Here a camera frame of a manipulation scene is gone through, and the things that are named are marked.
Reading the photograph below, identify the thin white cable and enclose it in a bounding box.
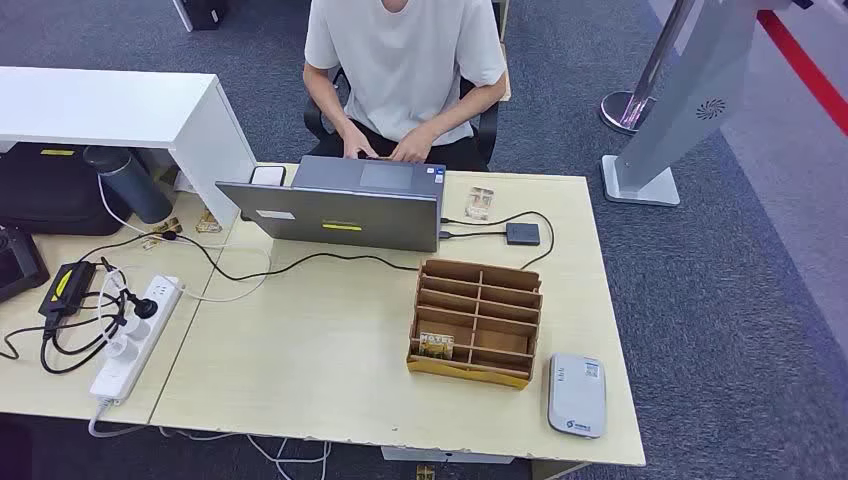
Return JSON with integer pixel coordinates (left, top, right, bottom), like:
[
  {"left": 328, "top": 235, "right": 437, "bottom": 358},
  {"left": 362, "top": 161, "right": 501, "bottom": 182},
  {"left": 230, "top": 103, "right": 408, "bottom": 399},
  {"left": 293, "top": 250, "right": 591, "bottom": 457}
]
[{"left": 97, "top": 173, "right": 274, "bottom": 305}]

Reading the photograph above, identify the person's right hand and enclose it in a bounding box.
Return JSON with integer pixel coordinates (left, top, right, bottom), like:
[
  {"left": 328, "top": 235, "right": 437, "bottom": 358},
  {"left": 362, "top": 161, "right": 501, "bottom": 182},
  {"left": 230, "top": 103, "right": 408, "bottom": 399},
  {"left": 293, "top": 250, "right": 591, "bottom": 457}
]
[{"left": 339, "top": 122, "right": 380, "bottom": 160}]

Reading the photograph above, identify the black laptop power cable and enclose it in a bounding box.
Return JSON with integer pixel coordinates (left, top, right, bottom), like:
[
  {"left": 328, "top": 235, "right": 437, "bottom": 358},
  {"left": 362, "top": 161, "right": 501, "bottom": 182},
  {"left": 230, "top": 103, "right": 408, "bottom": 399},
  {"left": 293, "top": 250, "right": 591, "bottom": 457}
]
[{"left": 78, "top": 230, "right": 420, "bottom": 283}]

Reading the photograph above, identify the white smartphone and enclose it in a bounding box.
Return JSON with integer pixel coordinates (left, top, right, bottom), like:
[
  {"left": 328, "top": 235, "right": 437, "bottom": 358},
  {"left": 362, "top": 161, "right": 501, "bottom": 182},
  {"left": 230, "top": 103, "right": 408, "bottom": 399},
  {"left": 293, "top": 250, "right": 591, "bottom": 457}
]
[{"left": 249, "top": 165, "right": 287, "bottom": 188}]

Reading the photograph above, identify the black office chair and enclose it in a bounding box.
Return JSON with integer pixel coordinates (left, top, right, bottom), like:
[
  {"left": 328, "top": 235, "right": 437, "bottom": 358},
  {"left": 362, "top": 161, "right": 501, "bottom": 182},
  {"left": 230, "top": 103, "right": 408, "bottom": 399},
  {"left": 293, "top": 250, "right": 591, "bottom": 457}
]
[{"left": 303, "top": 66, "right": 499, "bottom": 167}]

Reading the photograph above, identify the black power adapter yellow label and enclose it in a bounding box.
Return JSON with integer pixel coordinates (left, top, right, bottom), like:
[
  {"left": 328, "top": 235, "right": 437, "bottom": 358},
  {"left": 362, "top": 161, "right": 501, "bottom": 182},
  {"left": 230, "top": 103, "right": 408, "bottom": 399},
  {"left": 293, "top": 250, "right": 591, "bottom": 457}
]
[{"left": 38, "top": 260, "right": 97, "bottom": 319}]

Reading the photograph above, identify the silver kiosk stand swirl logo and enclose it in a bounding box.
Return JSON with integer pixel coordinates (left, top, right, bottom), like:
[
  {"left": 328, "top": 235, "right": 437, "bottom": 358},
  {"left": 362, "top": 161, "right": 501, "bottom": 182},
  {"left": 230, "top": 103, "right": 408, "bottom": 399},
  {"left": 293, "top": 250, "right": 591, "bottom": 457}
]
[{"left": 600, "top": 0, "right": 793, "bottom": 208}]

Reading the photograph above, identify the red barrier belt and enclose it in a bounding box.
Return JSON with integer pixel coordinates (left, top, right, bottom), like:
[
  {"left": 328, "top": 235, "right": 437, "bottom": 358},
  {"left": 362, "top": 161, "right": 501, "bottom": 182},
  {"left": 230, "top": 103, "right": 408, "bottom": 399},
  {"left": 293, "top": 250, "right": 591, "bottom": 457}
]
[{"left": 757, "top": 9, "right": 848, "bottom": 137}]

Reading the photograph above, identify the black plug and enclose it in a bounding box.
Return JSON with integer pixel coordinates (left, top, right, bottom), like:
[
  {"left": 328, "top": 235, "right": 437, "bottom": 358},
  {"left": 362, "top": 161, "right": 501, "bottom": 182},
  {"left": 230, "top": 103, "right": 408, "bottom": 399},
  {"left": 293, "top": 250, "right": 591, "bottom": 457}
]
[{"left": 125, "top": 291, "right": 160, "bottom": 321}]

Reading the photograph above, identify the dark water bottle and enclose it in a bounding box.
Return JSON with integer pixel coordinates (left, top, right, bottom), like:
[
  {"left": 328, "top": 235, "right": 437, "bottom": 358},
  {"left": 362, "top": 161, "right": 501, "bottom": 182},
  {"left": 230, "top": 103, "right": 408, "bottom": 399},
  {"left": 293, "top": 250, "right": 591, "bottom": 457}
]
[{"left": 83, "top": 145, "right": 175, "bottom": 225}]

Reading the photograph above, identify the person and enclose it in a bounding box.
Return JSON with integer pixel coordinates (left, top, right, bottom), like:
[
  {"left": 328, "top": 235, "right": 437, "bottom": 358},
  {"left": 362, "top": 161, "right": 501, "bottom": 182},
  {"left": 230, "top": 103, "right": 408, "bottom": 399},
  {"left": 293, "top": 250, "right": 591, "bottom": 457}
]
[{"left": 302, "top": 0, "right": 508, "bottom": 172}]

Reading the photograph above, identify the grey laptop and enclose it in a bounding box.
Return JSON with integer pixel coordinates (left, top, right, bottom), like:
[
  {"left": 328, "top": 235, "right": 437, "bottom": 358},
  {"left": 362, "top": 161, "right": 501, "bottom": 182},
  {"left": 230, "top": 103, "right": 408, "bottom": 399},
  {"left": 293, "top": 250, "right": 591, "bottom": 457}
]
[{"left": 216, "top": 155, "right": 446, "bottom": 254}]

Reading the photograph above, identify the black bag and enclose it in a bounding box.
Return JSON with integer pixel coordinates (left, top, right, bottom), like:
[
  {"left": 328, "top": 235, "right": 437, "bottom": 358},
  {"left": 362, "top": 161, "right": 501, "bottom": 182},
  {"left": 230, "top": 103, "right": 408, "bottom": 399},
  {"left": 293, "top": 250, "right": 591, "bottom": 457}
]
[{"left": 0, "top": 142, "right": 134, "bottom": 238}]

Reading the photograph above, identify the white plug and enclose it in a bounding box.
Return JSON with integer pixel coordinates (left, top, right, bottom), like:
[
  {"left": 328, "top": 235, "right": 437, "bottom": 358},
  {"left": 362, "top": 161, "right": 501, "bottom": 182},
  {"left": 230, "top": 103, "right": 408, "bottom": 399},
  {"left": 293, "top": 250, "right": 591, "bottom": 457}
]
[
  {"left": 122, "top": 316, "right": 154, "bottom": 342},
  {"left": 105, "top": 334, "right": 140, "bottom": 362}
]

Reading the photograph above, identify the long black drive cable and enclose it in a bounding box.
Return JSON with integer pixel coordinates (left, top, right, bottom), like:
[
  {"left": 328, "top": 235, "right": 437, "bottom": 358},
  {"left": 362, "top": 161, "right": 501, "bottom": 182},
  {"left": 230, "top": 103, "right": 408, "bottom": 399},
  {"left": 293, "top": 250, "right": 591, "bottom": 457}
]
[{"left": 440, "top": 210, "right": 556, "bottom": 272}]

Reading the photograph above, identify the person's left hand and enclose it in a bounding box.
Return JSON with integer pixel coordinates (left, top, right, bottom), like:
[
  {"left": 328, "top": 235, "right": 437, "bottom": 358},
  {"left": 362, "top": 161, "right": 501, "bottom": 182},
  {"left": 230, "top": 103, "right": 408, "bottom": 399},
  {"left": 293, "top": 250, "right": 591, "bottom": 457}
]
[{"left": 389, "top": 125, "right": 439, "bottom": 164}]

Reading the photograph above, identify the white power strip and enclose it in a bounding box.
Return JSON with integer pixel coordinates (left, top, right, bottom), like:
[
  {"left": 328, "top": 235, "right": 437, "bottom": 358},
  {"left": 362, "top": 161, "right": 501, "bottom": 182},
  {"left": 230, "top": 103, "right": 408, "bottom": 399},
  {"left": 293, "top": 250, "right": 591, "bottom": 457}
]
[{"left": 89, "top": 274, "right": 183, "bottom": 404}]

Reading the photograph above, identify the white desk shelf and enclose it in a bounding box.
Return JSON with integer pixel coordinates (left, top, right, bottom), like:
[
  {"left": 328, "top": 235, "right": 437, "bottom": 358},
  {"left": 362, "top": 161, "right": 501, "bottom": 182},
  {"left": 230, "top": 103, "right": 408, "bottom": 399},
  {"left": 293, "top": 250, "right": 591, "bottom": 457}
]
[{"left": 0, "top": 66, "right": 258, "bottom": 230}]

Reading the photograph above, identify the white card reader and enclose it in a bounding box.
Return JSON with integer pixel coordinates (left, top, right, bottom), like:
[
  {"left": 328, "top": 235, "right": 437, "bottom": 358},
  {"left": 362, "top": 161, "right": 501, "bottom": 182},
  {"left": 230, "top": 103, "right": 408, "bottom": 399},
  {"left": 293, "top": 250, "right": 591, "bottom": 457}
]
[{"left": 547, "top": 352, "right": 608, "bottom": 440}]

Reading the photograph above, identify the wooden card organizer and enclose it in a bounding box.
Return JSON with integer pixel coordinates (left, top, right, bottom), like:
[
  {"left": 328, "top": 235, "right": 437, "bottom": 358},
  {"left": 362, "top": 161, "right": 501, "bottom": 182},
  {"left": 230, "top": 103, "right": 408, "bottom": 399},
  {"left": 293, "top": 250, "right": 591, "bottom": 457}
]
[{"left": 405, "top": 258, "right": 545, "bottom": 391}]

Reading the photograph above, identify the chrome stanchion post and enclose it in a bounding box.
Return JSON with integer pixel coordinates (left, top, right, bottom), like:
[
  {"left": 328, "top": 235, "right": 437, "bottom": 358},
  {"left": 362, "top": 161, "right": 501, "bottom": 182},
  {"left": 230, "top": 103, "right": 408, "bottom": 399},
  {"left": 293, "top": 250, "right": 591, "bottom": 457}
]
[{"left": 599, "top": 0, "right": 697, "bottom": 137}]

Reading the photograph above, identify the white power strip cord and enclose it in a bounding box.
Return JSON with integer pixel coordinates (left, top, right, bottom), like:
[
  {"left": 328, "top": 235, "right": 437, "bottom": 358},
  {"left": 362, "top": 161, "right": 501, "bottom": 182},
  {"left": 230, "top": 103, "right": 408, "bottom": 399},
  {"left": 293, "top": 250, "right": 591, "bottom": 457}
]
[{"left": 87, "top": 400, "right": 333, "bottom": 480}]

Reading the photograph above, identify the black external drive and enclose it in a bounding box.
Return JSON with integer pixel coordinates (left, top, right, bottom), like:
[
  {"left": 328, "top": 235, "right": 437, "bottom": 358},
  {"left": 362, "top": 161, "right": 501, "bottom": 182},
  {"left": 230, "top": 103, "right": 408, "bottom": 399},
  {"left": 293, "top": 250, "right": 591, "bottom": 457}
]
[{"left": 506, "top": 222, "right": 542, "bottom": 247}]

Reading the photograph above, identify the black adapter mains cable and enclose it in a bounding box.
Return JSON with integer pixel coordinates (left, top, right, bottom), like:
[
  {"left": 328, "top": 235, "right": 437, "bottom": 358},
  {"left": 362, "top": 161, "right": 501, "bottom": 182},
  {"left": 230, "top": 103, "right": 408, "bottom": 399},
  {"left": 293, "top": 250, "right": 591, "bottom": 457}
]
[{"left": 0, "top": 291, "right": 130, "bottom": 376}]

